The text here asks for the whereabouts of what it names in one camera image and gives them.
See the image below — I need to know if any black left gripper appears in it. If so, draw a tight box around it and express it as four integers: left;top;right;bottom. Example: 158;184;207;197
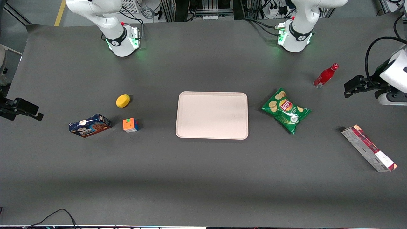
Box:
344;75;395;98

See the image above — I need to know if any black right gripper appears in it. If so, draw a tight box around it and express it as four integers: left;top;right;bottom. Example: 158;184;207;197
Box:
0;97;44;121

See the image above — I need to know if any red tartan cookie box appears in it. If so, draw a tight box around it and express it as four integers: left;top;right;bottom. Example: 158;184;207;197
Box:
341;125;398;172

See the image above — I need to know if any blue chocolate cookie box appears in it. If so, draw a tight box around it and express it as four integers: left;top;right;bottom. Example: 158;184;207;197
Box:
68;114;112;138

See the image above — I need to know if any beige plastic tray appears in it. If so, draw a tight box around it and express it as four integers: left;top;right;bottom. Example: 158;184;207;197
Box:
176;91;249;140

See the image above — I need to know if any red soda bottle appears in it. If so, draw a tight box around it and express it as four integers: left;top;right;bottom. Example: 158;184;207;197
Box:
313;63;339;88

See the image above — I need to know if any green chips bag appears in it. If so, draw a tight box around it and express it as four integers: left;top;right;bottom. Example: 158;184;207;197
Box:
261;88;312;135

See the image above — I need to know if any yellow lemon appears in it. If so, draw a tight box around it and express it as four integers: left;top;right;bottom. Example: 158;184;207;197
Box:
116;94;130;108

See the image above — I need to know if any orange puzzle cube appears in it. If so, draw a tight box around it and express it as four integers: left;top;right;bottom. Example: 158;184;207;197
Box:
123;118;139;133

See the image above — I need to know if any white power strip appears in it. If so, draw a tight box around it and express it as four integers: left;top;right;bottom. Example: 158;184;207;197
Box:
266;5;288;17

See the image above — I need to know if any white mesh panel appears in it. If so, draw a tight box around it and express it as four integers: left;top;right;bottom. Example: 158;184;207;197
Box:
120;0;141;14

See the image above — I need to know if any grey table mat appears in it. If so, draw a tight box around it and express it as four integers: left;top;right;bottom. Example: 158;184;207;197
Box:
0;13;407;228

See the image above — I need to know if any thick black gripper cable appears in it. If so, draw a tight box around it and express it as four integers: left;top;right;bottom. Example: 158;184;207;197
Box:
365;36;407;88

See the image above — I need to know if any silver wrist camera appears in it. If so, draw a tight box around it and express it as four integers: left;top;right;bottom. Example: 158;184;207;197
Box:
378;92;407;106

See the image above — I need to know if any black looped cable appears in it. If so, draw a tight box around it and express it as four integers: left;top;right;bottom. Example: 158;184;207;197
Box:
23;208;78;229

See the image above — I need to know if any black arm base cable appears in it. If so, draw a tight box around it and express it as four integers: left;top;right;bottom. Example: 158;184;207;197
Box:
243;17;286;37
119;8;144;42

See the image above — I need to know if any grey coiled cable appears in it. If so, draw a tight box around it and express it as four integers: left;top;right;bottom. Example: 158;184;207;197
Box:
141;6;156;20

